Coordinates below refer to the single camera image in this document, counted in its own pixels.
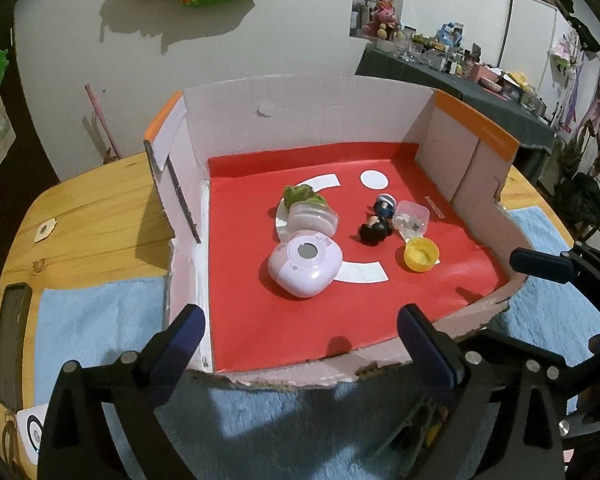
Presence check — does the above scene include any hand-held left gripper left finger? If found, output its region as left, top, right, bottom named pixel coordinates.
left=37, top=304, right=207, bottom=480

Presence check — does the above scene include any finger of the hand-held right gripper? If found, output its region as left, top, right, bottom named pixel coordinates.
left=509, top=242, right=600, bottom=286
left=482, top=329, right=588, bottom=386

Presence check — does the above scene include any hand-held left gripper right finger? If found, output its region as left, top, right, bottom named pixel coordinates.
left=397, top=303, right=566, bottom=480

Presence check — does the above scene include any yellow capsule shell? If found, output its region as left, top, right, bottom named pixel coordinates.
left=403, top=238, right=440, bottom=272

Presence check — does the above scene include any cardboard box with red lining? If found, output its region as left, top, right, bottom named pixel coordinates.
left=143, top=74, right=521, bottom=392

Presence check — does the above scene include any clear plastic container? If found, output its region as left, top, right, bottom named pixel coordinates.
left=392, top=200, right=431, bottom=237

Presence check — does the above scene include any pink round device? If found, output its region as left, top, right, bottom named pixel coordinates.
left=268, top=230, right=343, bottom=299

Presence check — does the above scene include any black backpack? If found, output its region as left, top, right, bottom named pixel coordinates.
left=551, top=172, right=600, bottom=242

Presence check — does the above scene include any teal plastic clothes clip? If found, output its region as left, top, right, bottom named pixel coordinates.
left=382, top=396, right=438, bottom=458

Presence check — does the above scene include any blue fluffy mat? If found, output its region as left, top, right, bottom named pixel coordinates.
left=27, top=205, right=600, bottom=480

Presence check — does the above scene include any black haired toy figurine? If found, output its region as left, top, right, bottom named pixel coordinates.
left=357, top=192, right=399, bottom=247

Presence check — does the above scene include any dark cloth covered table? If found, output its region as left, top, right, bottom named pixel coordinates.
left=355, top=44, right=557, bottom=183

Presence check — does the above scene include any black smartphone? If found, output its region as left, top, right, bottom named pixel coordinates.
left=0, top=282, right=34, bottom=409

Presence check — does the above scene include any white square gadget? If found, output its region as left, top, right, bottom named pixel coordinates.
left=17, top=402, right=49, bottom=467

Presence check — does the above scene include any small paper tag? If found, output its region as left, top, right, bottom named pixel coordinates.
left=33, top=217, right=59, bottom=244

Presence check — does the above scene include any green pipe cleaner ball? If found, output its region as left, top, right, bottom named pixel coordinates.
left=283, top=185, right=330, bottom=209

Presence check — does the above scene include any row of small trinkets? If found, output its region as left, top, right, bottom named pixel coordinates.
left=399, top=20, right=553, bottom=118

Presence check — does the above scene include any white cabinet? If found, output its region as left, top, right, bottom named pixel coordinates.
left=499, top=0, right=572, bottom=88

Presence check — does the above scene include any pink stick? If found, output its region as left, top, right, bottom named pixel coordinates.
left=84, top=84, right=122, bottom=164

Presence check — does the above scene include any pink plush toy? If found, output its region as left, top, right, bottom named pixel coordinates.
left=364, top=0, right=402, bottom=41

